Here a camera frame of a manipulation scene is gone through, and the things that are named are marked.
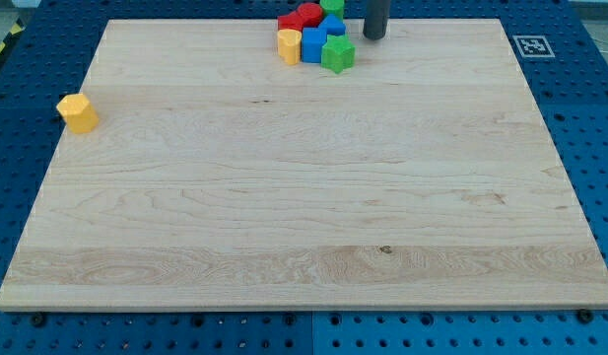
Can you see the black bolt right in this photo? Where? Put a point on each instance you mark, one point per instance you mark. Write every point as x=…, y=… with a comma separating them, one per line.
x=585, y=316

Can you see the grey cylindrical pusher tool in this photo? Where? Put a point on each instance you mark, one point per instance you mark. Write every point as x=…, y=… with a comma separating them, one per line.
x=376, y=19

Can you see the blue triangle block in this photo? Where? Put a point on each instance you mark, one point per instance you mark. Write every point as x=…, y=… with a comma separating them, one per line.
x=333, y=25

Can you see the wooden board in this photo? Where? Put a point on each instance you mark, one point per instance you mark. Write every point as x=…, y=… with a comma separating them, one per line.
x=219, y=178

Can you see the red star block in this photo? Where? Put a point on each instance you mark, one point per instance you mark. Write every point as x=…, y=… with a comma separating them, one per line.
x=290, y=21

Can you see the yellow heart block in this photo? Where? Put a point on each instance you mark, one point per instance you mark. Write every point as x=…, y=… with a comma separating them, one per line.
x=289, y=45

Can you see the black bolt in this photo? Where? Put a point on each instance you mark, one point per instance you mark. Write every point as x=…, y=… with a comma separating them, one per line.
x=585, y=316
x=37, y=319

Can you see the black bolt left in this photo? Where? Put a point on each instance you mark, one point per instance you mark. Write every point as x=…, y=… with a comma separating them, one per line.
x=37, y=319

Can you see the red circle block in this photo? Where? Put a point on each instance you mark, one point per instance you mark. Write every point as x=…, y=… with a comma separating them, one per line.
x=311, y=14

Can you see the green circle block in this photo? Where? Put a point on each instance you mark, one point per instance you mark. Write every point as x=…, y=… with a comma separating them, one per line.
x=333, y=7

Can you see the white fiducial marker tag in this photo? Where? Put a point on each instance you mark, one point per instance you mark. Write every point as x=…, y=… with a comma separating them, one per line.
x=533, y=46

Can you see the blue cube block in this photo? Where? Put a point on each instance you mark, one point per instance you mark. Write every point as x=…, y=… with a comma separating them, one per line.
x=312, y=43

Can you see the yellow hexagon block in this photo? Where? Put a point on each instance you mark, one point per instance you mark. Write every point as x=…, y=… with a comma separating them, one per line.
x=78, y=113

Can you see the green star block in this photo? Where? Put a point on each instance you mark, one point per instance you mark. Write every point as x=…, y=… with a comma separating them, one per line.
x=338, y=53

